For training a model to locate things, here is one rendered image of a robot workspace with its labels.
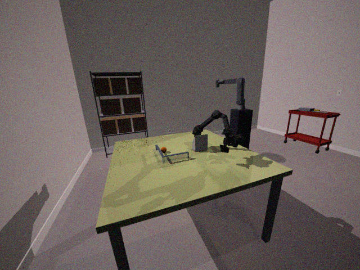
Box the clear l-shaped low wall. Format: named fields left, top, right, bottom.
left=156, top=147, right=188, bottom=164

